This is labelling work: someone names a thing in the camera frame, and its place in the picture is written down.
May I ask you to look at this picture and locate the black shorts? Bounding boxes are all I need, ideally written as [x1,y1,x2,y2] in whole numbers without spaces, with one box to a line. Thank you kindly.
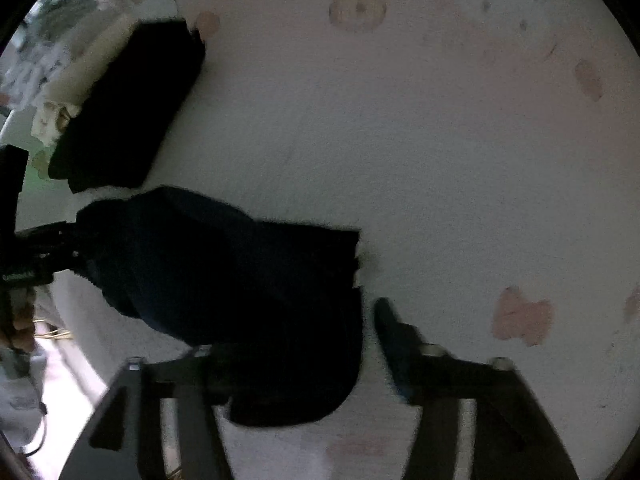
[75,186,363,428]

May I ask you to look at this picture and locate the black garment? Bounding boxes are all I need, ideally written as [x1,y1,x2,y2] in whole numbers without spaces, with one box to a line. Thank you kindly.
[47,17,207,195]

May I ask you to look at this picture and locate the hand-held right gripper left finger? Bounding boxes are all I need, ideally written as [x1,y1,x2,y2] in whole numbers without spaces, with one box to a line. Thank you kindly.
[57,345,236,480]

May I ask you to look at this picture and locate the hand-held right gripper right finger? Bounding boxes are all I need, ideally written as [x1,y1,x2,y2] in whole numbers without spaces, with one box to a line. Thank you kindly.
[374,297,581,480]

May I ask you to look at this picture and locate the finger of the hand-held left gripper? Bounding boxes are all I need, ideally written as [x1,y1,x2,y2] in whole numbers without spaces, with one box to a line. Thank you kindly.
[49,221,82,272]

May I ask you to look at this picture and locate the white folded cloth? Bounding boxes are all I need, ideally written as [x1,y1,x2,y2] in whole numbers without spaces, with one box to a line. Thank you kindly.
[40,12,133,106]

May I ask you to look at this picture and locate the person's left hand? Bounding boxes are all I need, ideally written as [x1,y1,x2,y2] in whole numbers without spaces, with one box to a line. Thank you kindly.
[7,287,37,355]

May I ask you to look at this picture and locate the beige printed cloth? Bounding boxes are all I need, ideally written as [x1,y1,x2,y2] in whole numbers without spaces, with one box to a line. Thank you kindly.
[31,102,81,143]

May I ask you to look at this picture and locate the pink cat print blanket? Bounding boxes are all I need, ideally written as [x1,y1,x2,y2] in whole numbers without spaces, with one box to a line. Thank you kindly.
[15,0,640,480]

